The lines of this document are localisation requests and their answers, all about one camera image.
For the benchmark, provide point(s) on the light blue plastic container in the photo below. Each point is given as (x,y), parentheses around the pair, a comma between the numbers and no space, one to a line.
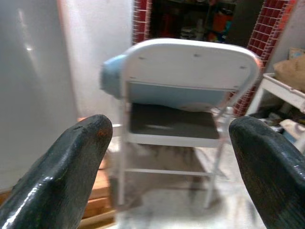
(112,74)

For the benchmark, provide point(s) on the dark cluttered storage shelf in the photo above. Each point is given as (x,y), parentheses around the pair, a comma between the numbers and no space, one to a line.
(190,19)

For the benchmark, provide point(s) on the brown paper sack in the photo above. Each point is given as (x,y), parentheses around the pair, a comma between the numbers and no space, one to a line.
(293,69)

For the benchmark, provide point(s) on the wooden boards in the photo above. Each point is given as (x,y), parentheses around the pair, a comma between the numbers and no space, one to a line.
(100,202)

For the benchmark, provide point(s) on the white fridge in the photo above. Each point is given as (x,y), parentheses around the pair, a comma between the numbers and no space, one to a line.
(28,95)

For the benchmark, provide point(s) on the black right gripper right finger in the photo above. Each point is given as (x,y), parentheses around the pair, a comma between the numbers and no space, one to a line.
(269,167)

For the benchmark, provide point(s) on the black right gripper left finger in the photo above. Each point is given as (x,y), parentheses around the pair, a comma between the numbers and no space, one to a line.
(59,171)

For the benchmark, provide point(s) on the white metal folding chair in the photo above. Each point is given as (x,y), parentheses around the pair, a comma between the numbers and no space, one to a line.
(190,64)

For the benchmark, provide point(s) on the white side table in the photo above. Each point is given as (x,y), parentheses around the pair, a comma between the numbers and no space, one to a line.
(281,88)

